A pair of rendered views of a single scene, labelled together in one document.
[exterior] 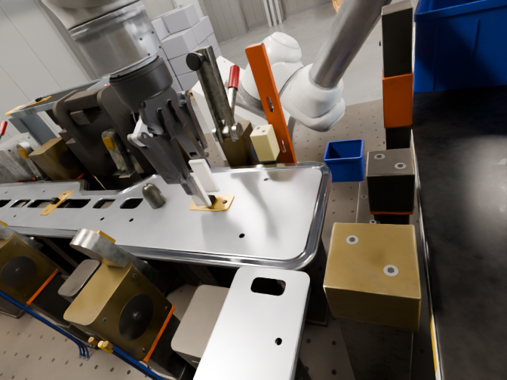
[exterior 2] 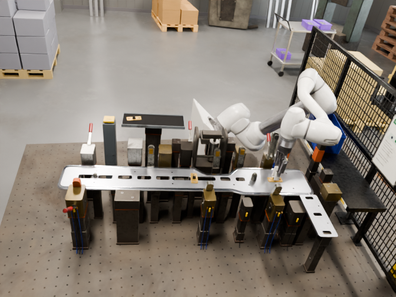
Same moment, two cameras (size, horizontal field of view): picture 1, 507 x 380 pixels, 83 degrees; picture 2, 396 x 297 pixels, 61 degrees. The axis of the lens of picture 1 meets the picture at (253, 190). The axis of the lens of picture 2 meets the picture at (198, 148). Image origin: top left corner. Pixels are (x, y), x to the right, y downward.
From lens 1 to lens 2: 175 cm
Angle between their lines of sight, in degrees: 34
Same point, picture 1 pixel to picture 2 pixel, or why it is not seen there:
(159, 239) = (268, 190)
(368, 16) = not seen: hidden behind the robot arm
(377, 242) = (332, 186)
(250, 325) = (311, 204)
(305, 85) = (257, 132)
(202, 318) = (296, 206)
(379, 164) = (326, 172)
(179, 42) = (36, 24)
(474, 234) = (342, 185)
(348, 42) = not seen: hidden behind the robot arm
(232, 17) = not seen: outside the picture
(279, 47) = (246, 112)
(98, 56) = (290, 145)
